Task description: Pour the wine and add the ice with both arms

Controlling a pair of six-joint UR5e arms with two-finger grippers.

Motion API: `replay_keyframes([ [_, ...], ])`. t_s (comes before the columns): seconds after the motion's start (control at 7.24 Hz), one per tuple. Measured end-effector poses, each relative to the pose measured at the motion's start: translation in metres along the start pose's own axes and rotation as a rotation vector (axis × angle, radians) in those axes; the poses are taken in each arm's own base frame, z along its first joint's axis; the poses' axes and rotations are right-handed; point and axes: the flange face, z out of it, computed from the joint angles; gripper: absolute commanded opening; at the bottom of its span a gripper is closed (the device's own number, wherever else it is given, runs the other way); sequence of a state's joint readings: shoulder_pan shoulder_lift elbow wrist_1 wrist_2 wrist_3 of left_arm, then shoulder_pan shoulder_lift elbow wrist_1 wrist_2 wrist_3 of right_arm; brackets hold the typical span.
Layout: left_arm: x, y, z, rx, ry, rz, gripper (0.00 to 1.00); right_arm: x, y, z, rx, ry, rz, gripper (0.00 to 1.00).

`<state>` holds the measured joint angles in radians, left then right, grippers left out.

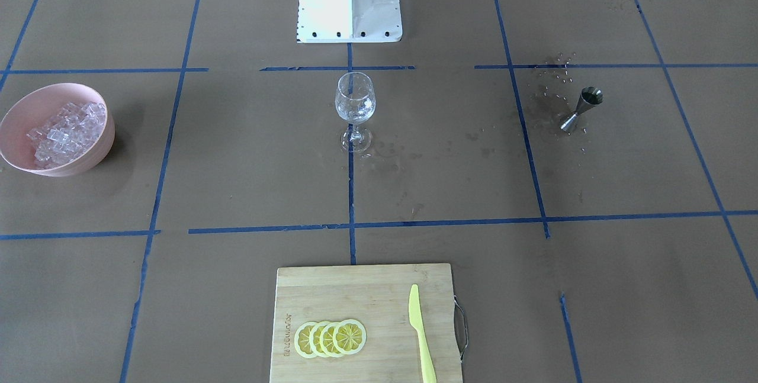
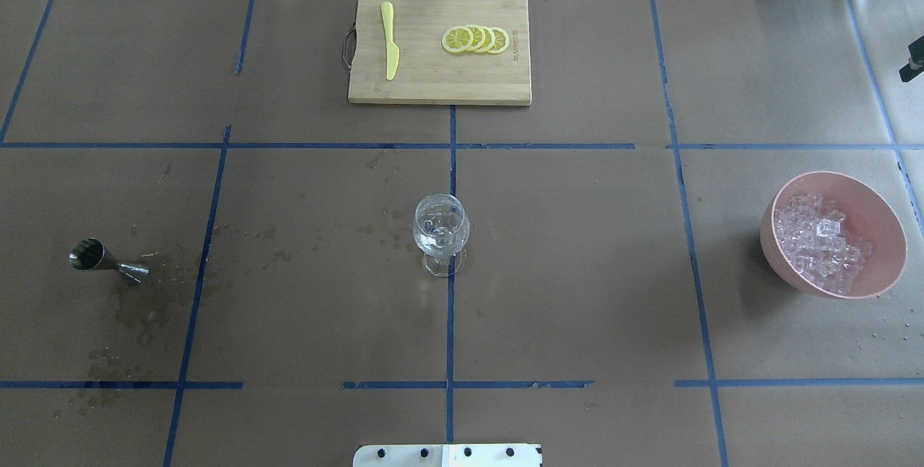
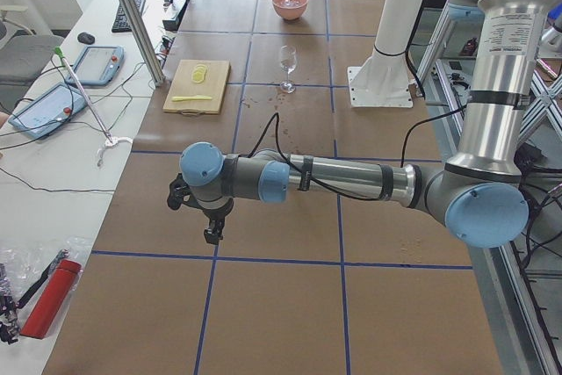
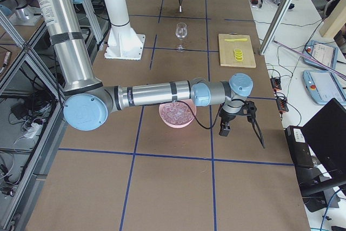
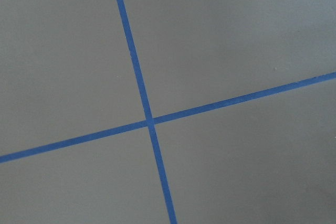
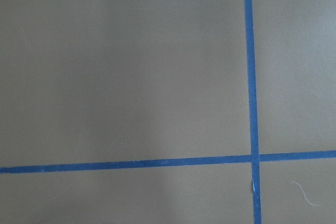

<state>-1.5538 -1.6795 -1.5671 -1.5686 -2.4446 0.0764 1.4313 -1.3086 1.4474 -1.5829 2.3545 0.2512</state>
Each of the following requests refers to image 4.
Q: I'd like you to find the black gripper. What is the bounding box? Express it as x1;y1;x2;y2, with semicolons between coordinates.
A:
219;100;256;136

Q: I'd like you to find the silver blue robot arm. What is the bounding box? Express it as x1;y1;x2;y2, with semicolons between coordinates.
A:
37;0;260;136

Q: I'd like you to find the clear ice cubes pile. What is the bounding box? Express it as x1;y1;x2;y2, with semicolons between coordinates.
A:
161;103;194;126

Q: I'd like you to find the clear wine glass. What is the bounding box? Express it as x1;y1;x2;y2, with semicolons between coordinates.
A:
175;22;188;52

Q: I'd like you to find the pink bowl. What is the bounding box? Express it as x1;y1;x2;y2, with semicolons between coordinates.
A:
159;99;197;128

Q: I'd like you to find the lemon slice stack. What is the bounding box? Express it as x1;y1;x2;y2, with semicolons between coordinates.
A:
233;48;243;62

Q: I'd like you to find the bamboo cutting board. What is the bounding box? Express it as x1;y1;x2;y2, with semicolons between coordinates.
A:
218;34;256;68

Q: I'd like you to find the black box device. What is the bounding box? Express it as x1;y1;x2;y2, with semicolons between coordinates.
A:
284;126;314;169

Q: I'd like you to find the yellow plastic knife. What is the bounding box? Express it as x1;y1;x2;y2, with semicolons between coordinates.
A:
224;38;248;42

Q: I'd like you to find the black monitor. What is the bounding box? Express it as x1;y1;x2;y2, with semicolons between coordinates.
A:
301;98;345;196

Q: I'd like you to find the near teach pendant tablet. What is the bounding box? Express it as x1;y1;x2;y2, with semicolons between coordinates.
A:
303;70;345;105

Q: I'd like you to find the teach pendant tablet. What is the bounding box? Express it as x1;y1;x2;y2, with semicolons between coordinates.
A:
302;40;337;69
303;70;345;105

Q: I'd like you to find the far teach pendant tablet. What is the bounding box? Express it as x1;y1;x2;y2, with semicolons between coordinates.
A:
302;40;337;69

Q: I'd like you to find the white pedestal column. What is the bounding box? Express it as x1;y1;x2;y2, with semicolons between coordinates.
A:
104;0;145;61

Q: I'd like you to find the aluminium frame post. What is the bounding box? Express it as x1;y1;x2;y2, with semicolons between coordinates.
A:
259;0;292;55

